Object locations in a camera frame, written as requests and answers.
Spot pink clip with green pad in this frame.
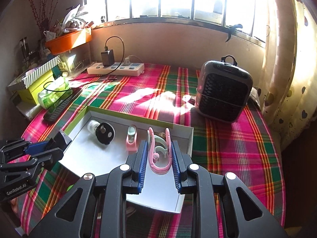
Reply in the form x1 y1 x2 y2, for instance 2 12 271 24
126 125 137 153

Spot black round disc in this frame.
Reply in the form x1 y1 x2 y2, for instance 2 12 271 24
95 123 115 145

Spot white tape roll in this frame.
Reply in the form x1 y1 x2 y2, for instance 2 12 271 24
87 120 100 134

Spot brown walnut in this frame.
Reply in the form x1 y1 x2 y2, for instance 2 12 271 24
158 132 165 139

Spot green white shallow box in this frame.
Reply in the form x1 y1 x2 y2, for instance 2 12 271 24
60 106 193 213

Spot black tablet phone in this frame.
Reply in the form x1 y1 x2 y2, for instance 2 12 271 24
43 88 82 124

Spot yellow green box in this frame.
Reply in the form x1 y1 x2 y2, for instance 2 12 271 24
17 70 54 105

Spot striped white box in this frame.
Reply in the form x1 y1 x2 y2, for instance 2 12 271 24
7 55 61 91

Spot plaid pink green bedsheet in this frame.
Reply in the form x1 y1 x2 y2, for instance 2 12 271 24
15 64 286 237

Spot green tissue pack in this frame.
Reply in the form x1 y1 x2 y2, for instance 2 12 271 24
37 76 70 109

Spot grey portable space heater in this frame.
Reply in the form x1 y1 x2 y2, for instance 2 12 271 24
195 55 253 123

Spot orange tray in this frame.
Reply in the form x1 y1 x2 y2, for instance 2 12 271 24
45 27 92 55

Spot white power strip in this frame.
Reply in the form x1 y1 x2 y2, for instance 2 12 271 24
87 62 145 77

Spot black charger adapter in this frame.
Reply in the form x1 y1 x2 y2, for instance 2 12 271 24
101 46 115 67

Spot heart pattern curtain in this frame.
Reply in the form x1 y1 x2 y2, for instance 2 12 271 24
258 0 316 149

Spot red flower branches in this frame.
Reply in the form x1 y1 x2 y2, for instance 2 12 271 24
28 0 59 39

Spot black charger cable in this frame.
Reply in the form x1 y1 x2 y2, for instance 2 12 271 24
43 35 125 93

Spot window latch handle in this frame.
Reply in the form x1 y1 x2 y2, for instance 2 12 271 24
226 24 243 42

